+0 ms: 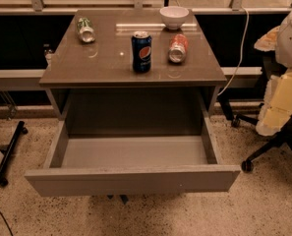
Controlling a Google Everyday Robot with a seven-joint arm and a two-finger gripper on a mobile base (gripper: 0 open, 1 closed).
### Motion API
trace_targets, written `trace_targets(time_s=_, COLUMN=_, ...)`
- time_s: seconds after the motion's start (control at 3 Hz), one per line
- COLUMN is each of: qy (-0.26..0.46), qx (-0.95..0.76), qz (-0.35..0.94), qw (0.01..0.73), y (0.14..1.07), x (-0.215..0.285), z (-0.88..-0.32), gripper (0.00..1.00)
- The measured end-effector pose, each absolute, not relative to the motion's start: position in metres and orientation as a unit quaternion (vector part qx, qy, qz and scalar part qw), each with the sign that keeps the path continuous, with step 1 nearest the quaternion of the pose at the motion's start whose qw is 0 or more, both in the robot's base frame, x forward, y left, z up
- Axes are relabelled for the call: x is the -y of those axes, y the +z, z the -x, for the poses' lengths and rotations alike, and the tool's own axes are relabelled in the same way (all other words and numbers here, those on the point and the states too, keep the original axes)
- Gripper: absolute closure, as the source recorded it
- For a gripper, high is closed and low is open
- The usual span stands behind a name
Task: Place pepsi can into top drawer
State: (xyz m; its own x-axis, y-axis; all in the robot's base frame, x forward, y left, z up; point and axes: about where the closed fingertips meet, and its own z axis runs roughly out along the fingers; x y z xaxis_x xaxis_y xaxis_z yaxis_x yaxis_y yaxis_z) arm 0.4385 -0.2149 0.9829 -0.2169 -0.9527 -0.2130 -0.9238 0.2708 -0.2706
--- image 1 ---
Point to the green soda can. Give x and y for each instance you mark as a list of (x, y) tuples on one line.
[(85, 30)]

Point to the grey cabinet with glossy top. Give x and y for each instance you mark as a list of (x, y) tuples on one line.
[(108, 61)]

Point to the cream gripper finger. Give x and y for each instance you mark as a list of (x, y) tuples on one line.
[(268, 41), (277, 105)]

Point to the black stand leg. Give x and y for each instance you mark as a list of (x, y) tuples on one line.
[(20, 129)]

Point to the white bowl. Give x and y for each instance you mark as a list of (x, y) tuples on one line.
[(173, 16)]

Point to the orange soda can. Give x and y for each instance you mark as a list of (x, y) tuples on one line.
[(178, 48)]

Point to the black office chair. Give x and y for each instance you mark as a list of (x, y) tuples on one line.
[(284, 136)]

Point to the grey open top drawer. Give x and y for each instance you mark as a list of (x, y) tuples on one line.
[(126, 144)]

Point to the blue pepsi can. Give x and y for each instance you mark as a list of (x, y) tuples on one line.
[(141, 47)]

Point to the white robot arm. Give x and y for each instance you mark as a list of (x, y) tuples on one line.
[(283, 48)]

